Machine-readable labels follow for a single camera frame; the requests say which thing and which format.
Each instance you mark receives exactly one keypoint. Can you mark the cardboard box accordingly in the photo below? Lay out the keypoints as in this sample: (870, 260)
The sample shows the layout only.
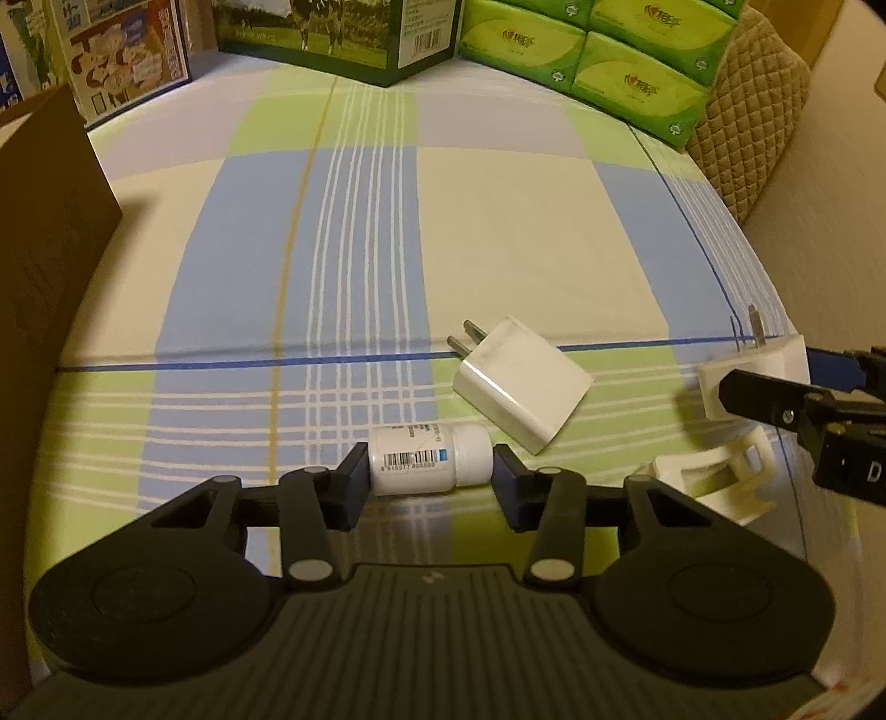
(41, 291)

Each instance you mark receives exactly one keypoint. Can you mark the white round-prong charger plug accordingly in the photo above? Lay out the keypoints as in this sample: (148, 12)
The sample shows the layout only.
(519, 384)

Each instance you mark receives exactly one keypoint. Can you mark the white pill bottle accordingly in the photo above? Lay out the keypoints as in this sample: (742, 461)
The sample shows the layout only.
(429, 460)

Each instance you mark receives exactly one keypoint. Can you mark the green milk carton case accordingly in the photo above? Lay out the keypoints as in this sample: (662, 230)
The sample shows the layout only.
(332, 34)

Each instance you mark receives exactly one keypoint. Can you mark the stack of green tissue packs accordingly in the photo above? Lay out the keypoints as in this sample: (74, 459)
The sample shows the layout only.
(595, 55)

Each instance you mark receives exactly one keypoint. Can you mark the white hair claw clip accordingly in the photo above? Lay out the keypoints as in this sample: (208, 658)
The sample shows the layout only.
(727, 478)

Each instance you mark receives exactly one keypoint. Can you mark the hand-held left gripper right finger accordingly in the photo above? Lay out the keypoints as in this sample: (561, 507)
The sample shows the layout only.
(507, 481)

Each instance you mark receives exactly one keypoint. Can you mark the plaid bed sheet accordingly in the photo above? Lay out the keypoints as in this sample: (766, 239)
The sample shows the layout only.
(484, 228)

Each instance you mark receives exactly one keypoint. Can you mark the white flat-prong charger plug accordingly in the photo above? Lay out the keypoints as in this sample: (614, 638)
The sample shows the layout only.
(761, 356)

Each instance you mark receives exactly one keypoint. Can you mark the beige quilted cushion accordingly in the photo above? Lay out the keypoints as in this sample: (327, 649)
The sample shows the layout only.
(751, 118)

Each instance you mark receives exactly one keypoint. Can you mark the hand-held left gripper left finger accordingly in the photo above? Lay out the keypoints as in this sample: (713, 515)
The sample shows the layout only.
(354, 479)

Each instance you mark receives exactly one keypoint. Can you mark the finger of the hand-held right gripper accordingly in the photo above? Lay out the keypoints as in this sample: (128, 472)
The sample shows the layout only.
(841, 370)
(768, 400)

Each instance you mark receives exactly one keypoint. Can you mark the blue milk carton case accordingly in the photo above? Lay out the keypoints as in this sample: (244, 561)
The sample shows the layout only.
(118, 55)

